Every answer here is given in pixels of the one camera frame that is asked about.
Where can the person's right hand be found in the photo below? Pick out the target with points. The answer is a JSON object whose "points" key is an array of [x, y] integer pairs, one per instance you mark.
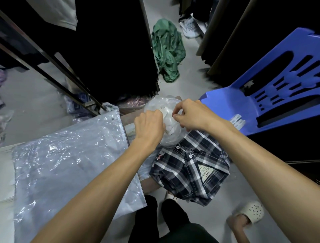
{"points": [[195, 115]]}

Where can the person's left hand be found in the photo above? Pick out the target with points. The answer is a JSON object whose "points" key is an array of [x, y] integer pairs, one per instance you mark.
{"points": [[148, 127]]}

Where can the person's right thumb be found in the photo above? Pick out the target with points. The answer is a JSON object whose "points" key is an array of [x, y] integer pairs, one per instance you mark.
{"points": [[180, 118]]}

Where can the clear plastic bag of tags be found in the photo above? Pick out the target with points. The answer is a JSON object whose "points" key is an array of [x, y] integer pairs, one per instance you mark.
{"points": [[167, 117]]}

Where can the person's left forearm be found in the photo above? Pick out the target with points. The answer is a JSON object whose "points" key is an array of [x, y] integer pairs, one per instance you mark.
{"points": [[92, 190]]}

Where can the person's right forearm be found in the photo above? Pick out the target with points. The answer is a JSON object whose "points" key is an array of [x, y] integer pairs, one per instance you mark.
{"points": [[272, 175]]}

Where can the bagged purple garment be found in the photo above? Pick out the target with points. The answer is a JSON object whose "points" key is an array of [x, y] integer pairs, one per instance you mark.
{"points": [[135, 101]]}

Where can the folded plaid shirt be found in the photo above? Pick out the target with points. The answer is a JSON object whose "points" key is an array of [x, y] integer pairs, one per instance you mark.
{"points": [[191, 166]]}

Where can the white paper tag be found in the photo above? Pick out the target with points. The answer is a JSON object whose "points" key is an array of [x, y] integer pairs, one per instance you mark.
{"points": [[237, 121]]}

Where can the green crumpled garment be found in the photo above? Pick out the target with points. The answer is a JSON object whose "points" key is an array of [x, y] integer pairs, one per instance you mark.
{"points": [[168, 50]]}

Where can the white sneaker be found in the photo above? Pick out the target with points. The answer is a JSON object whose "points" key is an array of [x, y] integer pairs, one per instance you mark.
{"points": [[190, 27]]}

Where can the blue plastic chair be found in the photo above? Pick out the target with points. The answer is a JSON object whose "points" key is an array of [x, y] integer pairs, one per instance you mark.
{"points": [[272, 85]]}

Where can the hanging black garments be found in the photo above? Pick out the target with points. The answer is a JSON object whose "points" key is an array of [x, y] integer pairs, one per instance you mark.
{"points": [[110, 47]]}

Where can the person's black trousers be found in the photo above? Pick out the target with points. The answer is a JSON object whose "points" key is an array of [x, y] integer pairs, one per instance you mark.
{"points": [[162, 220]]}

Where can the dark hanging clothes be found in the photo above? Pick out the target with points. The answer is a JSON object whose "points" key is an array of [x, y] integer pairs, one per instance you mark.
{"points": [[250, 32]]}

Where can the white perforated slipper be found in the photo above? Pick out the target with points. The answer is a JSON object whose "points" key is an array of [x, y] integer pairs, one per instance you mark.
{"points": [[251, 211]]}

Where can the person's foot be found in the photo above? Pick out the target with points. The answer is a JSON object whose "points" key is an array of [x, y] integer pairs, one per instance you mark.
{"points": [[236, 224]]}

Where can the stack of clear packaging bags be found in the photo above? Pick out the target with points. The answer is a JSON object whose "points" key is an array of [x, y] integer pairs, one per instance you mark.
{"points": [[67, 162]]}

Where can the black metal clothes rack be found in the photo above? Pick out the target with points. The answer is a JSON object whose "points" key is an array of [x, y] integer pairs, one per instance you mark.
{"points": [[47, 62]]}

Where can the white hanging garment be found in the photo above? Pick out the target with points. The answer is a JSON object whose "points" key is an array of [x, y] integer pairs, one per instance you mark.
{"points": [[57, 12]]}

